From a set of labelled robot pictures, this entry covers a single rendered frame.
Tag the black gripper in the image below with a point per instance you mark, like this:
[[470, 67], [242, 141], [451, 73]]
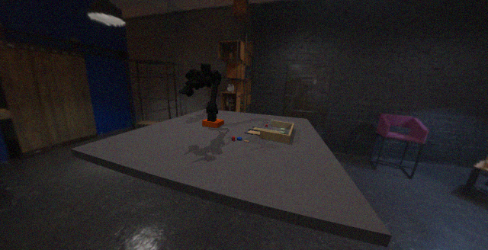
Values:
[[198, 81]]

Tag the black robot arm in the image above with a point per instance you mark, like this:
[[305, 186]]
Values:
[[211, 76]]

